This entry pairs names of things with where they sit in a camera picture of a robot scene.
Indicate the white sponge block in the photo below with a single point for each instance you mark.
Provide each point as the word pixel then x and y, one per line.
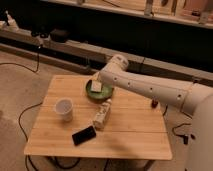
pixel 96 86

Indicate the green plate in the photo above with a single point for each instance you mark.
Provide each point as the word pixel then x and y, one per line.
pixel 105 93

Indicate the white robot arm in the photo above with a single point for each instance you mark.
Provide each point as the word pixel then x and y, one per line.
pixel 191 98

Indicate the black smartphone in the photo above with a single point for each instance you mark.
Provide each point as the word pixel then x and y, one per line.
pixel 84 135

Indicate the wooden table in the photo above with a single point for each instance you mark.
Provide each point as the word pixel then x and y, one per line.
pixel 70 124

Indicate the dark round object on ledge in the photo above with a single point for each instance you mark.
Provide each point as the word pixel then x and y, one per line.
pixel 59 35

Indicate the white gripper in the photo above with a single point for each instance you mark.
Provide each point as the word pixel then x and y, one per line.
pixel 98 76

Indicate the small dark red object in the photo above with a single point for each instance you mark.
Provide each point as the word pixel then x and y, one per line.
pixel 154 103

